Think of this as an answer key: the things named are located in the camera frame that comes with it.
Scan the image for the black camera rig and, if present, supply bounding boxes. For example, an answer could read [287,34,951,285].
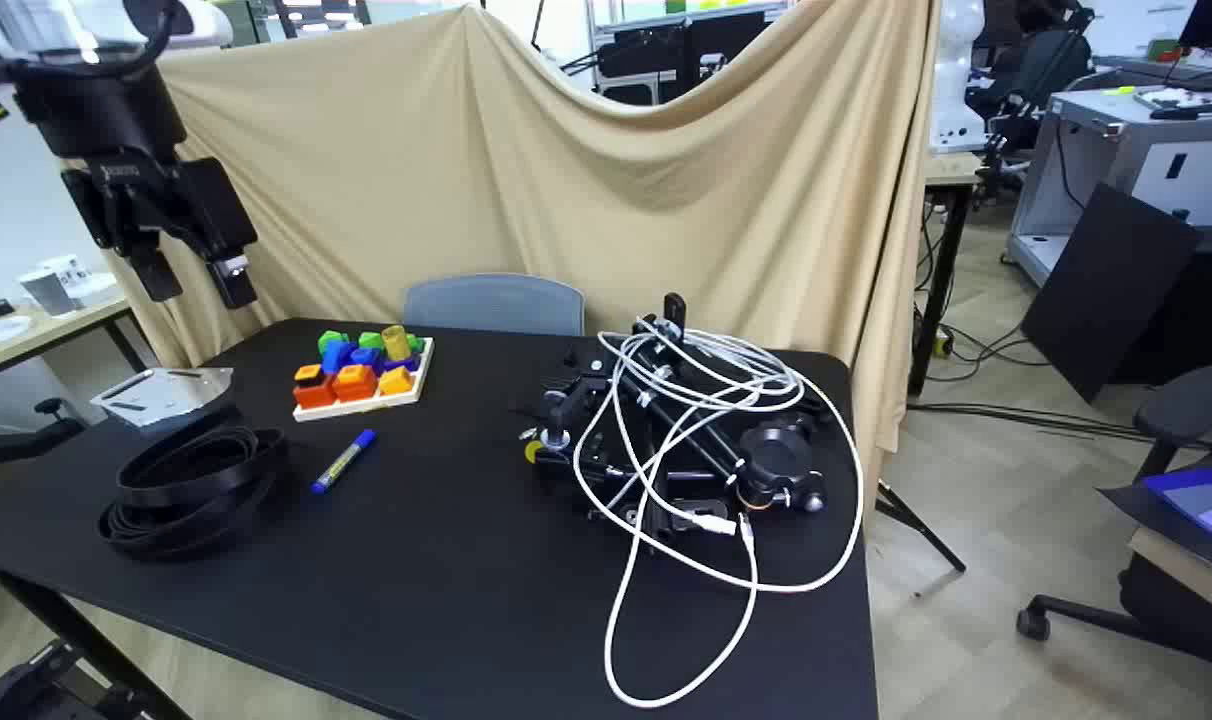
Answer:
[515,288,836,541]

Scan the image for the light desk with clutter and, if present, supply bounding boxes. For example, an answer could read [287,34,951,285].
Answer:
[0,255,148,393]

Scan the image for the black swivel chair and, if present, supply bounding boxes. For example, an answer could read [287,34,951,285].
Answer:
[1011,365,1212,676]

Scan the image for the black office chair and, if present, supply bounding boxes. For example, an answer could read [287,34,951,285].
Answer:
[965,0,1100,184]

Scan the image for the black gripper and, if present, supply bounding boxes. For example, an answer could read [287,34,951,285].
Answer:
[12,55,262,311]

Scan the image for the grey blue chair back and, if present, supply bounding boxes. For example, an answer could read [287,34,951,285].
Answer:
[399,273,593,342]

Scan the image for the black panel board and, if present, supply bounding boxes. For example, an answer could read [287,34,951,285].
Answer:
[1021,181,1202,404]

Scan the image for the silver metal plate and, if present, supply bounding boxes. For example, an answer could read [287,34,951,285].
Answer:
[91,365,236,431]

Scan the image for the white cable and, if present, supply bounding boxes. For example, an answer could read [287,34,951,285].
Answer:
[567,311,872,712]

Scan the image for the red block with yellow top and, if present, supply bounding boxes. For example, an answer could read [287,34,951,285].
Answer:
[287,361,339,413]

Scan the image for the blue and yellow marker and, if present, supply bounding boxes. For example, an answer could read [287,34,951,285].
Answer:
[308,425,383,501]

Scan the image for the wooden side table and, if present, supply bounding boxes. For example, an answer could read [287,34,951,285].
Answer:
[904,148,986,402]

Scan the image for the black tripod leg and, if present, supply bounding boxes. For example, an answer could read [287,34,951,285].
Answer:
[872,479,972,579]

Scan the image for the wooden shape puzzle board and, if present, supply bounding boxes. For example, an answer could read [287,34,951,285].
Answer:
[287,333,438,427]

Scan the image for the grey cabinet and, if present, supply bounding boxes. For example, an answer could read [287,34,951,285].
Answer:
[1002,83,1212,293]

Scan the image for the blue tray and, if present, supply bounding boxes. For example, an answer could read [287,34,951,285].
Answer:
[1133,461,1212,545]

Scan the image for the beige cloth backdrop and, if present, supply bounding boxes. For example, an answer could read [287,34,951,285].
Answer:
[102,0,942,473]

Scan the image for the coiled black strap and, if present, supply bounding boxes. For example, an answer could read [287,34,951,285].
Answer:
[95,404,294,565]

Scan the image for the orange block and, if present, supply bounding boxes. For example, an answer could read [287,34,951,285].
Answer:
[333,361,379,404]

